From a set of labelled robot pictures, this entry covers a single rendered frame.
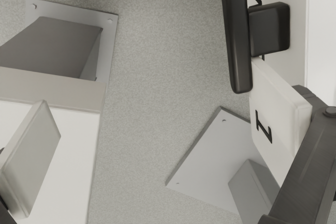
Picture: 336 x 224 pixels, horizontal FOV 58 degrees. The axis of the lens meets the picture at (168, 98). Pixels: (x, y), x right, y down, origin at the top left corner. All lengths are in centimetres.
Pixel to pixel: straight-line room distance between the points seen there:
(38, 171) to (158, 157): 120
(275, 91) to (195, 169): 123
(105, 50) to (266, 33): 96
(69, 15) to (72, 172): 83
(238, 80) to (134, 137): 112
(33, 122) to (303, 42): 15
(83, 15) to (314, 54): 97
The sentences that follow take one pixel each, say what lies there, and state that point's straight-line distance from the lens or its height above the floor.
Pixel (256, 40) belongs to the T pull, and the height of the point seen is 91.
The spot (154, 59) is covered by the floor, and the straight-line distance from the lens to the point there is 114.
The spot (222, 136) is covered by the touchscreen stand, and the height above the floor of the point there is 3.
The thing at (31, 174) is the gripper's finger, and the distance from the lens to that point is 17.
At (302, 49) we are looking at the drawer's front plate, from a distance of 18.
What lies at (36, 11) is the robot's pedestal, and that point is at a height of 2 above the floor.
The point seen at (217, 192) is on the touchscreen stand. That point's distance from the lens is 149.
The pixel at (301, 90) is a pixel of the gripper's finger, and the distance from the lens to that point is 17.
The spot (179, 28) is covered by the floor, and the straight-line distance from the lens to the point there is 112.
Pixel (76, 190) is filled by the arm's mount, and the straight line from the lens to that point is 34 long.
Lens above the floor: 108
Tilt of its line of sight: 63 degrees down
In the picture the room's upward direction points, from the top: 168 degrees clockwise
